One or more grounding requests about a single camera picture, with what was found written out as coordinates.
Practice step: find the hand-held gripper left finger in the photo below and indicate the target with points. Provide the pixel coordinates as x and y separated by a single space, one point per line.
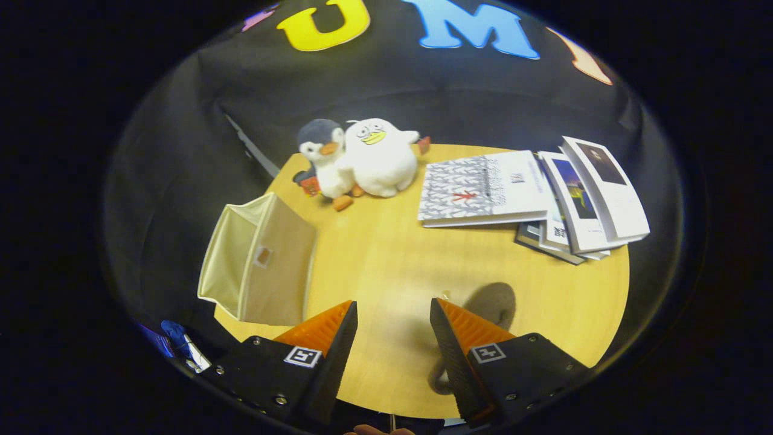
331 374

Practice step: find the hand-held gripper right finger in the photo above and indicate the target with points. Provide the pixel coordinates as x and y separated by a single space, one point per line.
456 362

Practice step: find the brown felt shoe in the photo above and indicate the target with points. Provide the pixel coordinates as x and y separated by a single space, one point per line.
492 302

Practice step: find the beige fabric storage box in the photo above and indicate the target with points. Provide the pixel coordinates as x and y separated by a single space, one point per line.
281 272

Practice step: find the dark thin book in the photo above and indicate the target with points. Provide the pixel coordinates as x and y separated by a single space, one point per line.
543 244

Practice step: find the blue pink printed object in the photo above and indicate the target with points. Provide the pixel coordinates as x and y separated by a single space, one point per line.
178 338

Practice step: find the plain white book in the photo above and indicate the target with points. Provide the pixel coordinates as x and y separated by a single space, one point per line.
555 232

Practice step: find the grey patterned white book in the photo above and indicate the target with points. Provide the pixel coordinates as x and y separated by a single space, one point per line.
483 193

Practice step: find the white book blue picture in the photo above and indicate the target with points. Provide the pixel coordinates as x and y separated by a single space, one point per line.
574 205

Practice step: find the grey penguin plush toy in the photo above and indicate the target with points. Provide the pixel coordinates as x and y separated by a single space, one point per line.
329 169

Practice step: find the white duck plush toy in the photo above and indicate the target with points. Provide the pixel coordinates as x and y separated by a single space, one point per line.
380 163

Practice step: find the white book dark picture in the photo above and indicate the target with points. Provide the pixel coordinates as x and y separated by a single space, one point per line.
616 199

